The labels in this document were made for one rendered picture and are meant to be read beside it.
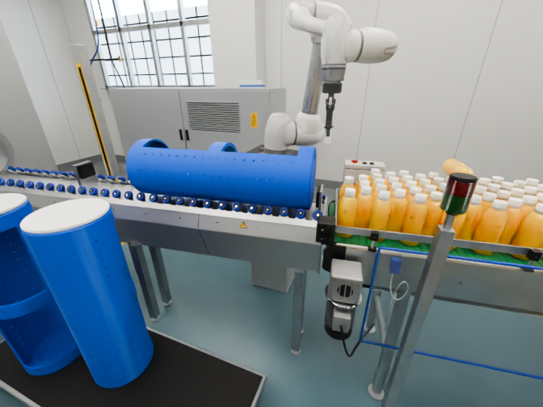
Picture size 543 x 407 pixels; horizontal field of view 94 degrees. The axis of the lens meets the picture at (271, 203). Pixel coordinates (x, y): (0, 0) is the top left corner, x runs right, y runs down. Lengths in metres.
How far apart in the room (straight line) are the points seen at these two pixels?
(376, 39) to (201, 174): 0.85
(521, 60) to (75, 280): 4.10
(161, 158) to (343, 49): 0.87
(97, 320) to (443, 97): 3.76
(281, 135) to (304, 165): 0.62
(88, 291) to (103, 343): 0.29
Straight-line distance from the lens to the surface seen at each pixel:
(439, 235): 0.89
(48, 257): 1.21
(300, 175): 1.03
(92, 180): 1.85
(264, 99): 2.67
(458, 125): 3.87
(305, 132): 1.68
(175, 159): 1.24
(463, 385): 1.98
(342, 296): 1.03
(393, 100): 3.74
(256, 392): 1.51
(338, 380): 1.75
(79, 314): 1.35
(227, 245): 1.33
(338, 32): 1.07
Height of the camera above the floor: 1.48
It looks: 25 degrees down
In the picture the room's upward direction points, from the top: straight up
